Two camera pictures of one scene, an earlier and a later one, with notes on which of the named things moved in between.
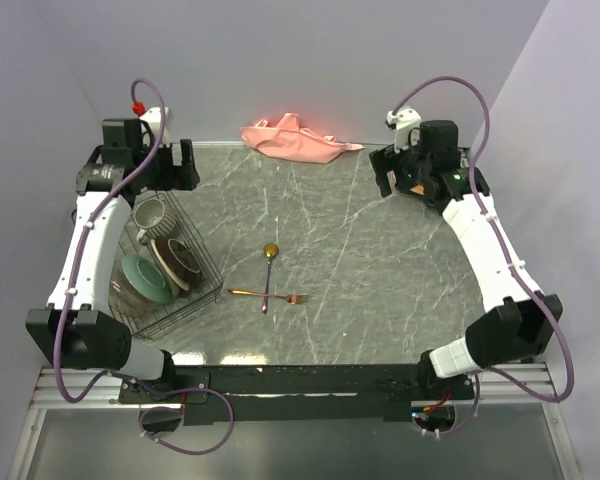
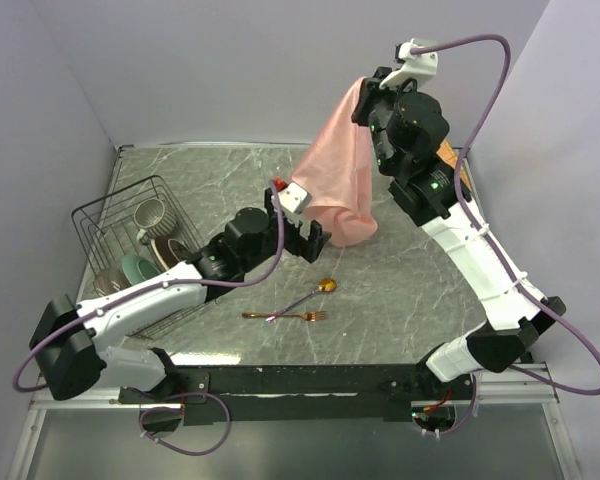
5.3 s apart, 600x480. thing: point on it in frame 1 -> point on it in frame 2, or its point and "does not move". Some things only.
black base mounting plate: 367,392 does not move
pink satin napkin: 287,140 -> 337,171
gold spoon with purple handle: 270,250 -> 327,285
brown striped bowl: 177,260 does not move
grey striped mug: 154,220 does not move
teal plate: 147,277 does not move
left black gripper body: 160,173 -> 295,243
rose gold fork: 295,299 -> 312,317
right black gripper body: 407,165 -> 377,106
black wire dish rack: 165,274 does not move
